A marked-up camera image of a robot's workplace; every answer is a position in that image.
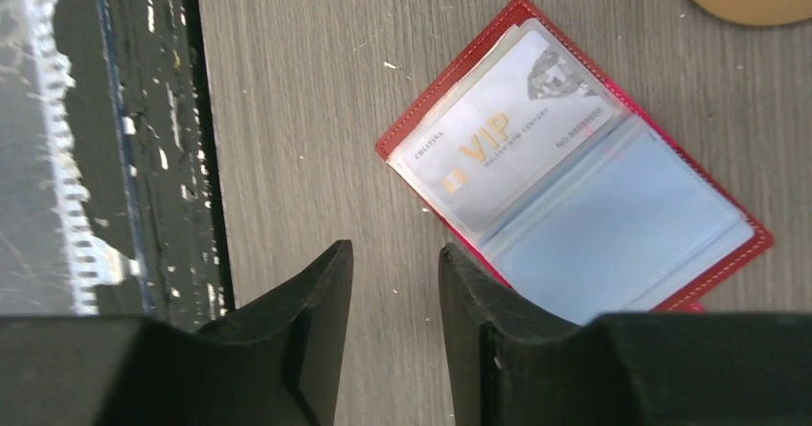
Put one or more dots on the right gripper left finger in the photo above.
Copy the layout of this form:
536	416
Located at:
275	361

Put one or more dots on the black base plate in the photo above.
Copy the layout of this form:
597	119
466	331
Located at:
144	205

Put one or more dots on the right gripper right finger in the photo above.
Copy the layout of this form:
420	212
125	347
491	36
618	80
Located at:
512	363

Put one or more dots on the red card holder wallet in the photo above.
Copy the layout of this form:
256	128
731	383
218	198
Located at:
627	222

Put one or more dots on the white card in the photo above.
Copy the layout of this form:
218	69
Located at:
516	117

